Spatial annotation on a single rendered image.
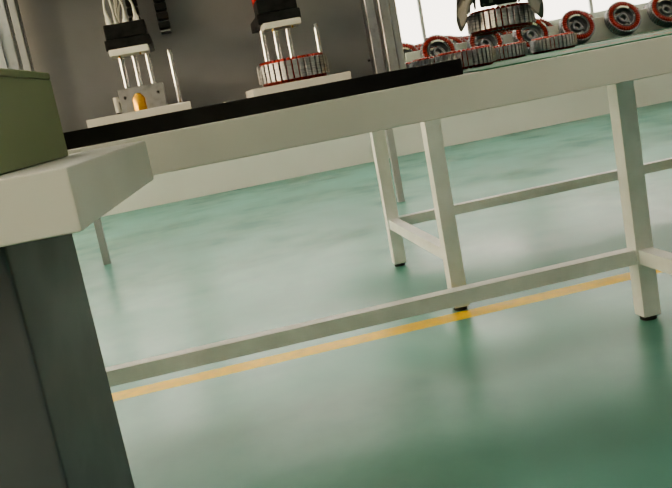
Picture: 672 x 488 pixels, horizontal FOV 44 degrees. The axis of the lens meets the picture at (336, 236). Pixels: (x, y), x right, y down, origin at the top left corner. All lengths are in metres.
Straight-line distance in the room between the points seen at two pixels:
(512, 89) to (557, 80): 0.06
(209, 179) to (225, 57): 6.19
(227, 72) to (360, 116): 0.54
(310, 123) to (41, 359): 0.55
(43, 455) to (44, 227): 0.19
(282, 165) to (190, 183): 0.87
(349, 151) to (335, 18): 6.29
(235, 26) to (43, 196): 1.09
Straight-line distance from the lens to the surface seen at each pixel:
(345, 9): 1.60
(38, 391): 0.62
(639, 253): 2.31
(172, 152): 1.05
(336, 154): 7.84
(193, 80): 1.56
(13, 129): 0.62
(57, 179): 0.51
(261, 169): 7.75
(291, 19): 1.35
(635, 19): 2.89
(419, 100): 1.09
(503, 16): 1.39
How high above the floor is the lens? 0.76
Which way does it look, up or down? 10 degrees down
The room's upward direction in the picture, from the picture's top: 11 degrees counter-clockwise
